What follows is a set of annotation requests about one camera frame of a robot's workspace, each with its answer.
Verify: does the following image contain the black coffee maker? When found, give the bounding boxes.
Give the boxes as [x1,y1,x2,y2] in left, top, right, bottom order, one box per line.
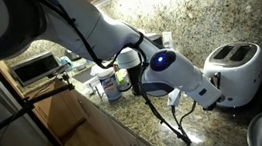
[122,32,172,97]

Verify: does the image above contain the white two-slot toaster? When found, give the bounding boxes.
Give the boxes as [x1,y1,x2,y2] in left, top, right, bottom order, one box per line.
[199,39,262,112]

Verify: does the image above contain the white cable adapter box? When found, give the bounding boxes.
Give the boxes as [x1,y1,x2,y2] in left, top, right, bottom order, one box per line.
[165,88,184,109]

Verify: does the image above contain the wooden base cabinet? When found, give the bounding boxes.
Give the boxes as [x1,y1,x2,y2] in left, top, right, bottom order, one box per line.
[0,43,164,146]

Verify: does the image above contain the white wall outlet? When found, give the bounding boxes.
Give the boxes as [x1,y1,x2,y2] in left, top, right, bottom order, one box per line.
[160,30,175,51]

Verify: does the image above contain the silver metal pot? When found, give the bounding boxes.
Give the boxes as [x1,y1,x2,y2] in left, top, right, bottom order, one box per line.
[65,48,83,63]

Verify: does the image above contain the teal plastic item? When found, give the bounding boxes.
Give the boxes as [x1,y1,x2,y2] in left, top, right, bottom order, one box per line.
[58,55,75,72]

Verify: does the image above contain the white disinfecting wipes canister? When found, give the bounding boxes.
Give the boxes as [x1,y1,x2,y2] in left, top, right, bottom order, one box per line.
[89,62,123,104]

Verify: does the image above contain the small green white container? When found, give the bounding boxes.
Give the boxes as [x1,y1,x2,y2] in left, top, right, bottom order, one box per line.
[114,67,134,94]

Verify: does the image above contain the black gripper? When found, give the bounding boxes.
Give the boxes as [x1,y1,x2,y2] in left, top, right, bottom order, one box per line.
[209,72,220,91]

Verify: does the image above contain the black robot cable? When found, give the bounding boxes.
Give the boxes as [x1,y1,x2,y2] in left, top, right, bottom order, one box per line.
[32,0,203,146]

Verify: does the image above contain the black camera tripod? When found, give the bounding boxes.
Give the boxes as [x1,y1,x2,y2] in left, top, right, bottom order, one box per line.
[0,70,81,140]

